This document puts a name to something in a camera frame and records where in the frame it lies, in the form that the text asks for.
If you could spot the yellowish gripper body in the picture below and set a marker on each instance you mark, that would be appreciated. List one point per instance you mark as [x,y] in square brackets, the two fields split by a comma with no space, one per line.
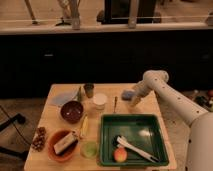
[135,100]

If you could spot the blue sponge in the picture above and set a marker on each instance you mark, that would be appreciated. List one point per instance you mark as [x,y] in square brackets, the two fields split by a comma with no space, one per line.
[127,95]

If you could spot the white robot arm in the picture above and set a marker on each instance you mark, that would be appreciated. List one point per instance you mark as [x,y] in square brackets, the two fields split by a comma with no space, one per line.
[200,142]

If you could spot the purple bowl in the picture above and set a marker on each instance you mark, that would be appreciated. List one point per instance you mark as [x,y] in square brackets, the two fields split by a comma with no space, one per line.
[72,111]

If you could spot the orange bowl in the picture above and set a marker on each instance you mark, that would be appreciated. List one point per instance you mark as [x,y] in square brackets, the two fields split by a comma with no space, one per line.
[67,154]

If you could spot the green plastic tray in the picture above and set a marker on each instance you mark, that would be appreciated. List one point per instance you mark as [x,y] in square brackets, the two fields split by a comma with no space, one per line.
[140,130]

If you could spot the white cup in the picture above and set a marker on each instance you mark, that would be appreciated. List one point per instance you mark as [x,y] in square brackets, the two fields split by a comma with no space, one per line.
[99,100]

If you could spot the brown cup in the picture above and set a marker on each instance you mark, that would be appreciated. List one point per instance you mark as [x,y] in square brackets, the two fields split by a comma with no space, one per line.
[89,89]

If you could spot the peach fruit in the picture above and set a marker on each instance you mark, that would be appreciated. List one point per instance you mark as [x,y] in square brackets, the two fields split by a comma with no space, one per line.
[120,155]

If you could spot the green plastic cup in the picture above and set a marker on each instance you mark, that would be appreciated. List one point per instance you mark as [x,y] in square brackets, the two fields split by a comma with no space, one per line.
[89,149]

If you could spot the black and white eraser block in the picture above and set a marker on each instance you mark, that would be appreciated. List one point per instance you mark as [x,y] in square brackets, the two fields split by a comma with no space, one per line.
[67,141]

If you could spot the light blue plate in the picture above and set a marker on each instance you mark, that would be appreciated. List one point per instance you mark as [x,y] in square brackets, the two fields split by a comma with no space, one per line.
[60,99]

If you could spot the bunch of brown grapes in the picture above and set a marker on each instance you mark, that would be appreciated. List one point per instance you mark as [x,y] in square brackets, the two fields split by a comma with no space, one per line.
[38,143]

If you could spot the black chair base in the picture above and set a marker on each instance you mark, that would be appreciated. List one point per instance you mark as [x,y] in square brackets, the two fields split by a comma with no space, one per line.
[9,130]

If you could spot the brown handled utensil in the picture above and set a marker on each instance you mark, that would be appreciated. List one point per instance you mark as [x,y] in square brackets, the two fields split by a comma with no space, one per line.
[115,104]

